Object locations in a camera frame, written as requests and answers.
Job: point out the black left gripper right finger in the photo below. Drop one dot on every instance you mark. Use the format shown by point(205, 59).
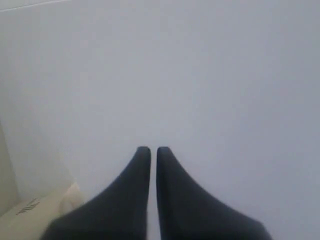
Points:
point(186, 211)

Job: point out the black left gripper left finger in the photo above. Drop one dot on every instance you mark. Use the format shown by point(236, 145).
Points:
point(117, 213)

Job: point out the cream bin triangle mark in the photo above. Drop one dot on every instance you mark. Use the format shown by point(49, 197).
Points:
point(28, 219)

